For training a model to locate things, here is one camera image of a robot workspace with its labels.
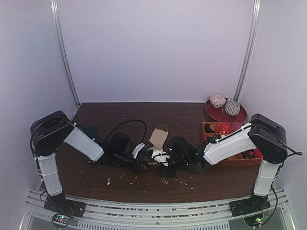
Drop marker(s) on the aluminium frame post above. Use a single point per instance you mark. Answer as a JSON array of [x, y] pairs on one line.
[[247, 62], [63, 53]]

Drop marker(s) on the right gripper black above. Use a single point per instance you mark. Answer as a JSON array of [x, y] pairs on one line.
[[166, 167]]

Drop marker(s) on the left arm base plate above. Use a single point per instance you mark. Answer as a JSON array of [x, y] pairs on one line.
[[69, 208]]

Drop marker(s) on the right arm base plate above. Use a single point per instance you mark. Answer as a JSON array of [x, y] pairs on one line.
[[249, 205]]

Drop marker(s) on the aluminium front rail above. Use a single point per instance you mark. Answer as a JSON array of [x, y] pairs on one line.
[[108, 215]]

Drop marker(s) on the right aluminium frame post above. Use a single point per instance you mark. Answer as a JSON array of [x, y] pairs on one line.
[[247, 62]]

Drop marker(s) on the wooden compartment tray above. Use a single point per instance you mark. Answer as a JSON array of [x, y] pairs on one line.
[[231, 145]]

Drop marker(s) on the white dotted bowl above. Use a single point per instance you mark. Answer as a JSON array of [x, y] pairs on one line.
[[217, 101]]

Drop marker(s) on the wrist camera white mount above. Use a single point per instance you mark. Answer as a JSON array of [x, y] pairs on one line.
[[140, 148], [160, 157]]

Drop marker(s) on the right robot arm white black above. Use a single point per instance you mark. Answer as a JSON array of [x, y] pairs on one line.
[[260, 133]]

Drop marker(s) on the red sock in tray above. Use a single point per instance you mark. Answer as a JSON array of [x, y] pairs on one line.
[[225, 129]]

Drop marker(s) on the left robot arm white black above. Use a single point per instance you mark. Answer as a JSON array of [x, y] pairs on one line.
[[50, 133]]

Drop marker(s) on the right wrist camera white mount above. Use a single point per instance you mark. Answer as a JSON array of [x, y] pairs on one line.
[[160, 157]]

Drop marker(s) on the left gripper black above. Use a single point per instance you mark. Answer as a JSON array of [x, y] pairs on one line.
[[137, 166]]

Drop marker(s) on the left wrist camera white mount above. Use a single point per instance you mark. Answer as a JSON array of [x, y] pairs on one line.
[[140, 148]]

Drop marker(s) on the grey striped cup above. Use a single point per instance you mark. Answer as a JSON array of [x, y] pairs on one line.
[[232, 107]]

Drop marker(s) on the black sock in tray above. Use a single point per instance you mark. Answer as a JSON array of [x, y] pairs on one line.
[[209, 128]]

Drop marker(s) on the dark teal patterned sock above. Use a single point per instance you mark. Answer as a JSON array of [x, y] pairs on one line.
[[92, 133]]

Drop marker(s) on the left aluminium frame post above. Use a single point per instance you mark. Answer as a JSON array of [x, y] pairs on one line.
[[63, 53]]

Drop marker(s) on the cream striped knitted sock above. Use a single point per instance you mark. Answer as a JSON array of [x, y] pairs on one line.
[[158, 138]]

